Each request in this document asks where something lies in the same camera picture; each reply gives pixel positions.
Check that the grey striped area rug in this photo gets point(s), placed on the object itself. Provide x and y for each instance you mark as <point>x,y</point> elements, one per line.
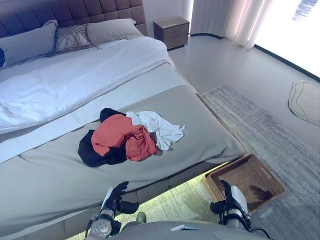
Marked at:
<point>275,140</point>

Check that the white garment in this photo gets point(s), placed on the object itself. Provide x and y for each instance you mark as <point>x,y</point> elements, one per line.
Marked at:
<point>162,127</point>

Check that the brown tufted headboard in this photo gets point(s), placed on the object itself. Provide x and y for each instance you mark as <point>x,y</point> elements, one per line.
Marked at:
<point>75,12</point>

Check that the beige bed blanket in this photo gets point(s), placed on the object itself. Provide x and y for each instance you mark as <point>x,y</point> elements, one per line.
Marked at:
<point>62,175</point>

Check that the dark blue object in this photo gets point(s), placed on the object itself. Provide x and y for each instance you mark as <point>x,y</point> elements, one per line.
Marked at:
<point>2,57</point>

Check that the black garment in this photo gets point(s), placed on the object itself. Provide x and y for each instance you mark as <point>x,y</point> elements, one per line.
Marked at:
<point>95,156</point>

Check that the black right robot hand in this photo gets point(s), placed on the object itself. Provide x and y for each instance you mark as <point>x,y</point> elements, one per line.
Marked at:
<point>237,197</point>

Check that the grey robot torso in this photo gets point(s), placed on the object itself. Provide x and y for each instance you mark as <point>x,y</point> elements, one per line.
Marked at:
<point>155,231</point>

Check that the patterned fringed cushion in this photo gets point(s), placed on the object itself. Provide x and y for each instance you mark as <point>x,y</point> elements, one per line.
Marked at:
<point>71,38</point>

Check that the brown wicker basket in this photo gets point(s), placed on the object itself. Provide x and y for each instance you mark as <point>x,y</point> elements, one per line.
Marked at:
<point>250,175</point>

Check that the brown nightstand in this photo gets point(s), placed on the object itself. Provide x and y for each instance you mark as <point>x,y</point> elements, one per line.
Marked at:
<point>172,32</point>

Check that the sheer white curtain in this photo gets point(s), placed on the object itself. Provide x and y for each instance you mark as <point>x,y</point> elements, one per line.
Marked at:
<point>232,20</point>

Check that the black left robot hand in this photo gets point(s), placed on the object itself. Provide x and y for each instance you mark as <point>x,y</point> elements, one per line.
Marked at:
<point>112,197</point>

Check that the small irregular beige rug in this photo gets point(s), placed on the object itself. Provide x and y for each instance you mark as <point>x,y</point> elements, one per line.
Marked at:
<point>306,102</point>

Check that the beige pillow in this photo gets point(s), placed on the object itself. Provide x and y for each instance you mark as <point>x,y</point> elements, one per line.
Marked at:
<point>112,30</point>

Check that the white duvet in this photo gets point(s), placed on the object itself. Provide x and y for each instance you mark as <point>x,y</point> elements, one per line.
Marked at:
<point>75,75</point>

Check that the orange garment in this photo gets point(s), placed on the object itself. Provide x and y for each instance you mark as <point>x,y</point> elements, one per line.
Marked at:
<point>112,135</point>

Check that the large upholstered bed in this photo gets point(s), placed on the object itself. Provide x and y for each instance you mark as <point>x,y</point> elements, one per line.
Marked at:
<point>75,205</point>

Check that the grey pillow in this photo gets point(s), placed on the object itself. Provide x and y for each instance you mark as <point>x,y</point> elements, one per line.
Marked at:
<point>25,45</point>

